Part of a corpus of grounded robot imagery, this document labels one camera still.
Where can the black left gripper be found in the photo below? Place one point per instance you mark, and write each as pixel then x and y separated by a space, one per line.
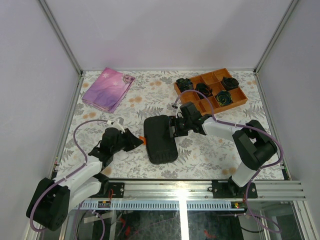
pixel 134 141

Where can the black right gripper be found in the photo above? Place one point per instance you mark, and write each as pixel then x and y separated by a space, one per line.
pixel 173 123

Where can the black plastic tool case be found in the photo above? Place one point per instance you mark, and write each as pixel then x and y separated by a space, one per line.
pixel 160 146

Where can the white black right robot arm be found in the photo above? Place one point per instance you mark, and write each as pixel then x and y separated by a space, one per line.
pixel 254 145

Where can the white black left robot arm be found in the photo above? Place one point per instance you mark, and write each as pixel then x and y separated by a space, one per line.
pixel 53 199

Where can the black rolled tape far left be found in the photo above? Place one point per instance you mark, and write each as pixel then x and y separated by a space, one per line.
pixel 184 84

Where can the black rolled tape centre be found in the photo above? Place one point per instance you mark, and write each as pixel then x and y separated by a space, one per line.
pixel 204 89

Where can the purple folded cloth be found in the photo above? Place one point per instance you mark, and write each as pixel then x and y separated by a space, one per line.
pixel 108 90

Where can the black green rolled tape front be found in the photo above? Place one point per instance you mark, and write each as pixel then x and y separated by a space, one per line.
pixel 224 98

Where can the black rolled tape far right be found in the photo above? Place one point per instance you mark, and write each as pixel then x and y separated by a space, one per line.
pixel 229 83

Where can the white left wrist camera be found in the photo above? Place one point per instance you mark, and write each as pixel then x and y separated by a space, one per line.
pixel 117 124

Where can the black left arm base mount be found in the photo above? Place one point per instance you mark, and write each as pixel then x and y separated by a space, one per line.
pixel 111 190

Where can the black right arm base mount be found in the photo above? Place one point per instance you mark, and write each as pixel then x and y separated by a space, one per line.
pixel 226 189

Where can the aluminium front rail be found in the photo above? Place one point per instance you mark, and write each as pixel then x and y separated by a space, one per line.
pixel 265 190

